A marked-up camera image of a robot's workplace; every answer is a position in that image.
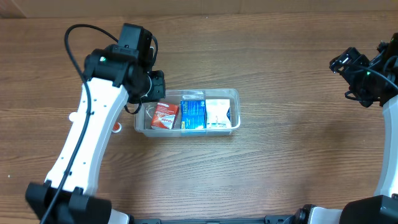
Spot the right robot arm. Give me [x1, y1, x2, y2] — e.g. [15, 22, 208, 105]
[279, 34, 397, 224]

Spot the dark bottle white cap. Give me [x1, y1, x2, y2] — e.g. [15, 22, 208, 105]
[68, 111, 78, 123]

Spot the white medicine box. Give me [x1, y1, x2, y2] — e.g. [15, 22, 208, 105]
[205, 99, 231, 129]

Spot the clear plastic container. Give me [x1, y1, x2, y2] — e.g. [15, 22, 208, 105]
[134, 88, 241, 138]

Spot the red medicine box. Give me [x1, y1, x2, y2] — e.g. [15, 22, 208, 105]
[150, 103, 179, 129]

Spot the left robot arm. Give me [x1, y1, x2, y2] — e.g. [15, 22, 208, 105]
[25, 23, 165, 224]

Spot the blue medicine box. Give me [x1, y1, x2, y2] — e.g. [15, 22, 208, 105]
[180, 100, 206, 129]

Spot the orange tube white cap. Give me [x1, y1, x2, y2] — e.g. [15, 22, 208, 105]
[112, 122, 122, 133]

